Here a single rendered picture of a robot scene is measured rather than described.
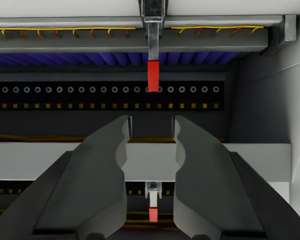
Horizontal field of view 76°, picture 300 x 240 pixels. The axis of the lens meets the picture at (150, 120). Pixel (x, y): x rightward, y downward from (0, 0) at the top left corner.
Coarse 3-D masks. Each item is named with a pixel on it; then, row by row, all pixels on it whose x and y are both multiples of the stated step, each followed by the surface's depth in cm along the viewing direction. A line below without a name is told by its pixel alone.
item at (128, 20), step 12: (0, 24) 21; (12, 24) 21; (24, 24) 21; (36, 24) 21; (48, 24) 21; (60, 24) 21; (72, 24) 21; (84, 24) 21; (96, 24) 21; (108, 24) 21; (120, 24) 21; (132, 24) 21
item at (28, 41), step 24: (0, 48) 24; (24, 48) 24; (48, 48) 24; (72, 48) 24; (96, 48) 24; (120, 48) 23; (144, 48) 23; (168, 48) 23; (192, 48) 23; (216, 48) 23; (240, 48) 23; (264, 48) 23
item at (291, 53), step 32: (0, 0) 18; (32, 0) 18; (64, 0) 18; (96, 0) 18; (128, 0) 18; (192, 0) 18; (224, 0) 18; (256, 0) 18; (288, 0) 18; (288, 32) 20; (256, 64) 29; (288, 64) 22
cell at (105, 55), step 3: (99, 54) 28; (102, 54) 27; (105, 54) 27; (108, 54) 28; (111, 54) 29; (102, 57) 28; (105, 57) 28; (108, 57) 28; (111, 57) 29; (114, 57) 30; (105, 60) 30; (108, 60) 30; (111, 60) 30; (114, 60) 31; (108, 63) 31; (111, 63) 31; (114, 63) 32
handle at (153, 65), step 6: (150, 24) 18; (156, 24) 18; (150, 30) 18; (156, 30) 18; (150, 36) 19; (156, 36) 19; (150, 42) 19; (156, 42) 19; (150, 48) 19; (156, 48) 19; (150, 54) 20; (156, 54) 20; (150, 60) 20; (156, 60) 20; (150, 66) 20; (156, 66) 20; (150, 72) 20; (156, 72) 20; (150, 78) 21; (156, 78) 21; (150, 84) 21; (156, 84) 21; (150, 90) 22; (156, 90) 22
